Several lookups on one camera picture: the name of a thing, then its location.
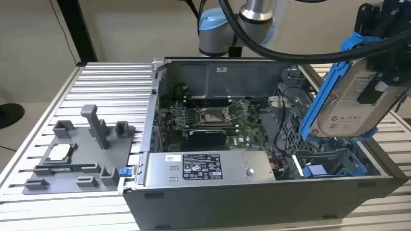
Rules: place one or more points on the silver power supply unit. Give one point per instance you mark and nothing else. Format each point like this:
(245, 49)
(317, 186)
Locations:
(160, 173)

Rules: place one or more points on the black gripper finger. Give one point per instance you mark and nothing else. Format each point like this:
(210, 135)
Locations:
(368, 95)

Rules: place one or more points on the silver CPU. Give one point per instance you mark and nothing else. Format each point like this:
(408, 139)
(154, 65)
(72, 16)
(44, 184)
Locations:
(58, 152)

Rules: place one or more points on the green RAM stick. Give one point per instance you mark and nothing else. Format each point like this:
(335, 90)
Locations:
(74, 167)

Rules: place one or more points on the green motherboard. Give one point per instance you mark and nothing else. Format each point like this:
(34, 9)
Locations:
(246, 134)

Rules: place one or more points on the blue case latch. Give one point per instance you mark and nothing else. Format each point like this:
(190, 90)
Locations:
(124, 172)

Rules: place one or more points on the CPU socket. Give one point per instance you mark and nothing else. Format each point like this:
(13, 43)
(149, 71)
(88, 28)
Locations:
(213, 115)

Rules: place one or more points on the grey parts rack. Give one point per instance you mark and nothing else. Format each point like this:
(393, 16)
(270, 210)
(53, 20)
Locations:
(96, 173)

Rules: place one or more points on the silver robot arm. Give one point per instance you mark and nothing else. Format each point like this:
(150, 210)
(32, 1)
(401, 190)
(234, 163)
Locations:
(217, 41)

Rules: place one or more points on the dark grey PC case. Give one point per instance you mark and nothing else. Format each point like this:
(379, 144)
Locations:
(224, 207)

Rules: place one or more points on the black round stand foot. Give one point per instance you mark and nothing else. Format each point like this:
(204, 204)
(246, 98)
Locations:
(10, 115)

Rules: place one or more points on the black frame post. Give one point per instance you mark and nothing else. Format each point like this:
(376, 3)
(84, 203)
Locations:
(80, 31)

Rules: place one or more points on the black RAM slot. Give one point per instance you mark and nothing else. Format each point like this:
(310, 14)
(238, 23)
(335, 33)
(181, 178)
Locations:
(208, 125)

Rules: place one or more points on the perforated metal drive cage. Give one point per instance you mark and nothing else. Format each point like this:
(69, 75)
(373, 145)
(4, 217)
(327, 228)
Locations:
(289, 108)

